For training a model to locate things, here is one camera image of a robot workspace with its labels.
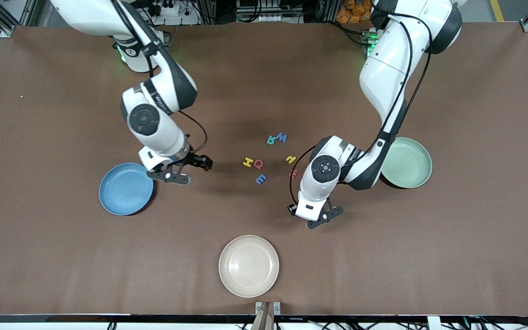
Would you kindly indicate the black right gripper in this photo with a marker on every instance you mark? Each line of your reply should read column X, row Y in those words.
column 194, row 159

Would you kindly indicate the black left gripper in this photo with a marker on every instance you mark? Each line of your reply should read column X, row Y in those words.
column 292, row 212

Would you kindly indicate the red lowercase letter w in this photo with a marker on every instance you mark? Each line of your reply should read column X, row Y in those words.
column 293, row 174

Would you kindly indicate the light blue letter E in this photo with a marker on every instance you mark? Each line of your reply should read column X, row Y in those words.
column 261, row 179

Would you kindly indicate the yellow letter H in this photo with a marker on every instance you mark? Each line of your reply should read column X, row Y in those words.
column 247, row 162

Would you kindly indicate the yellow lowercase letter n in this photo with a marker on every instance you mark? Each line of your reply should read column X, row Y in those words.
column 292, row 158

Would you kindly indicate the red letter Q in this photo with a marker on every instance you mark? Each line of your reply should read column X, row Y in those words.
column 255, row 163

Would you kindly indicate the teal letter R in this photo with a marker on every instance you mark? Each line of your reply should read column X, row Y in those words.
column 271, row 141

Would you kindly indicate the blue letter W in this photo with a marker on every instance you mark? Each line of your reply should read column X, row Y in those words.
column 281, row 138

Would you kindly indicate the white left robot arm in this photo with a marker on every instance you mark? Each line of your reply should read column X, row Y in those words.
column 383, row 68

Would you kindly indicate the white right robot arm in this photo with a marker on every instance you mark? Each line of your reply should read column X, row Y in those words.
column 154, row 114

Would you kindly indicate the beige plate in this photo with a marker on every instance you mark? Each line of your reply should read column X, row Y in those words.
column 249, row 266

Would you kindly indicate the blue plate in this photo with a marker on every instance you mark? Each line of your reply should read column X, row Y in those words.
column 110, row 190

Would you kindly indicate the green plate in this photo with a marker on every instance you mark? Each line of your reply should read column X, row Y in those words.
column 413, row 160

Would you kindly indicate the tan wooden strip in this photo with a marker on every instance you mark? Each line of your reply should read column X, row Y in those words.
column 264, row 321

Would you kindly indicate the white power strip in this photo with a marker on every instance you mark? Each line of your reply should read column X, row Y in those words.
column 170, row 8

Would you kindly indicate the black electronics rack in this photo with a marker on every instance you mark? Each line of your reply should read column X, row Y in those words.
column 268, row 11

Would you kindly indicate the brown table cover sheet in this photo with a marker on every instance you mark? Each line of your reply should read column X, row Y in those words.
column 62, row 275

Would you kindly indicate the orange bag pile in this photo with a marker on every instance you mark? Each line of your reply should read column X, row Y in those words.
column 353, row 13

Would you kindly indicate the metal edge bracket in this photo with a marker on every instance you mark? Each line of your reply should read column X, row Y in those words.
column 258, row 306

